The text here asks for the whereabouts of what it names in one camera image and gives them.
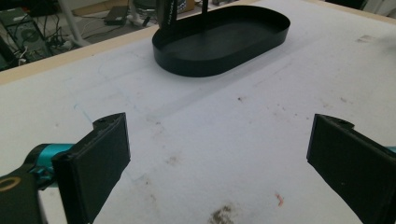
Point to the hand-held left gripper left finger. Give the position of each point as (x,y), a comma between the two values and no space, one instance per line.
(93,165)

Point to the large black computer tower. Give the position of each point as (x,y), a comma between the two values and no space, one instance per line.
(26,35)

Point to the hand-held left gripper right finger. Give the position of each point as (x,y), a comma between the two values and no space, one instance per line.
(355,168)

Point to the white desk leg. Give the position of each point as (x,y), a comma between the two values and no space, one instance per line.
(73,21)

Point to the black flat box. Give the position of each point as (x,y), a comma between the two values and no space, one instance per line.
(116,15)

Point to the black round stool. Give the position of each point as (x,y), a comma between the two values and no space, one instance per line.
(143,7)

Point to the black oval tray key stand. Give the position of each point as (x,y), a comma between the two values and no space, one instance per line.
(218,46)

